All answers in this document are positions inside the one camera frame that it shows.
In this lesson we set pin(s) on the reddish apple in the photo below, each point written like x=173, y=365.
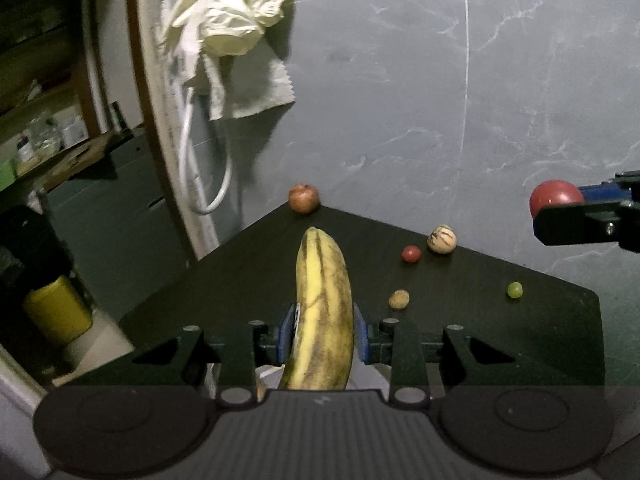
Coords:
x=303, y=198

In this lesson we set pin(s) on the white box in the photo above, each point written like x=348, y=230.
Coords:
x=74, y=129

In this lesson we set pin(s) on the striped pepino melon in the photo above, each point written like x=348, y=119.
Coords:
x=441, y=239

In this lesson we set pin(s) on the red cherry tomato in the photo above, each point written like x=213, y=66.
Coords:
x=552, y=195
x=411, y=254

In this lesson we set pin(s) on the clear plastic jar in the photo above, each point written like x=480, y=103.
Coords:
x=45, y=135

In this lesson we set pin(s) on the grey cabinet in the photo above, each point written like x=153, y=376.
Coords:
x=125, y=220

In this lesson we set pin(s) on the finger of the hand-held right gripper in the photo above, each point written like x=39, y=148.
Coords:
x=580, y=225
x=597, y=192

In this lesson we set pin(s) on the wooden door frame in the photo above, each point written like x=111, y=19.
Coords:
x=150, y=110

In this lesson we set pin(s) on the brown longan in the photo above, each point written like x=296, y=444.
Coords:
x=399, y=299

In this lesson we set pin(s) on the black bag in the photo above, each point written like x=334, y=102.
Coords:
x=30, y=240

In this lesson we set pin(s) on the long spotted banana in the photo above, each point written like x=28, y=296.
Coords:
x=320, y=300

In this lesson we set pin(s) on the grey cloth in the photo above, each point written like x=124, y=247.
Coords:
x=250, y=90

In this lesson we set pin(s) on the wooden board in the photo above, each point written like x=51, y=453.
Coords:
x=75, y=157

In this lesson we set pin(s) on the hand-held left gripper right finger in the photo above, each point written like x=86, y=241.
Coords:
x=361, y=335

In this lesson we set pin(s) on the green grape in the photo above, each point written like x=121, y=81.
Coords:
x=515, y=289

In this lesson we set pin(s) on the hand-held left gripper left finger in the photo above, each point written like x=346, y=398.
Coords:
x=289, y=335

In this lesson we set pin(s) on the green box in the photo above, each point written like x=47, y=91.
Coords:
x=7, y=175

